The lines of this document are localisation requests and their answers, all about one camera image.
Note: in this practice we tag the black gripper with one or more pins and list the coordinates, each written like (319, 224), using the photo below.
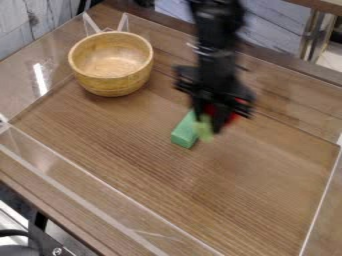
(212, 84)

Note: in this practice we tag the red plush fruit green stem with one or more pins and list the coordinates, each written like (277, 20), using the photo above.
(214, 115)

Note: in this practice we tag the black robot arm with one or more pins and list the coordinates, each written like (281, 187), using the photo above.
(219, 19)

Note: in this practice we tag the green rectangular block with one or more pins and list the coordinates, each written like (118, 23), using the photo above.
(183, 135)

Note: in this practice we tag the wooden bowl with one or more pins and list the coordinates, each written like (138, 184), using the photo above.
(111, 63)

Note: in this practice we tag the clear acrylic tray walls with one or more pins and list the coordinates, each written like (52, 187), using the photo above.
(257, 193)

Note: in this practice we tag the metal table leg background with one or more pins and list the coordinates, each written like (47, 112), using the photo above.
(317, 35)

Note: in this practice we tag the black table frame bracket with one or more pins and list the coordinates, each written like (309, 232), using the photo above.
(40, 244)

